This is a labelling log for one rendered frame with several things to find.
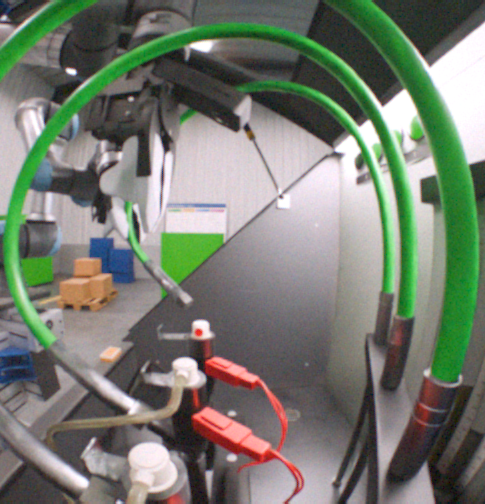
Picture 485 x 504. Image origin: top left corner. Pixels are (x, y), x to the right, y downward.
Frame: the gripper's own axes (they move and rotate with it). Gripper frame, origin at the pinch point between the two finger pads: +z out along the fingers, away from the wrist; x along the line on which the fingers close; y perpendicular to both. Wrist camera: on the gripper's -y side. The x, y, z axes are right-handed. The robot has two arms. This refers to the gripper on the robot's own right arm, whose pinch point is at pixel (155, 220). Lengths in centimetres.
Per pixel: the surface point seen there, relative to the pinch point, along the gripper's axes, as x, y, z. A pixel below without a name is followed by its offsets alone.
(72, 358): 8.3, 4.5, 10.8
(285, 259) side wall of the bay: -31.1, -19.2, 6.0
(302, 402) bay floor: -24, -24, 40
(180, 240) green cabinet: -324, 74, 5
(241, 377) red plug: 3.7, -8.5, 13.7
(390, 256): 0.5, -24.1, 3.0
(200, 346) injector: 1.3, -4.6, 11.8
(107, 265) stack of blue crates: -565, 339, 77
